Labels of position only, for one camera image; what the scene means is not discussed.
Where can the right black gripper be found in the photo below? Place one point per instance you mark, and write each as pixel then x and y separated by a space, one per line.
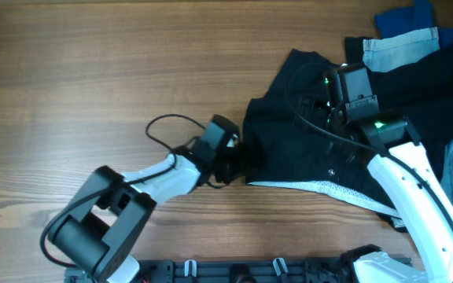
pixel 319 106

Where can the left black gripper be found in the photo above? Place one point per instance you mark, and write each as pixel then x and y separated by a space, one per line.
pixel 242 156

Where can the black shorts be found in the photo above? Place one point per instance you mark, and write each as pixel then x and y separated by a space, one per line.
pixel 287 156

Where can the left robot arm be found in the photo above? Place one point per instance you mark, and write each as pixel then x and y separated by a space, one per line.
pixel 95 233

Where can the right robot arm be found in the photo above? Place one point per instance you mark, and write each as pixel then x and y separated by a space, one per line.
pixel 399 164

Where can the black garment under pile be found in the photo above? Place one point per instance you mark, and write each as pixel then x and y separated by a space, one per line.
pixel 353 48

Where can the blue garment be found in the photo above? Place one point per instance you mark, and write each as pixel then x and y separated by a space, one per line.
pixel 410 18

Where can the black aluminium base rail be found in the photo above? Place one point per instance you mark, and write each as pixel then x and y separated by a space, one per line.
pixel 324 269

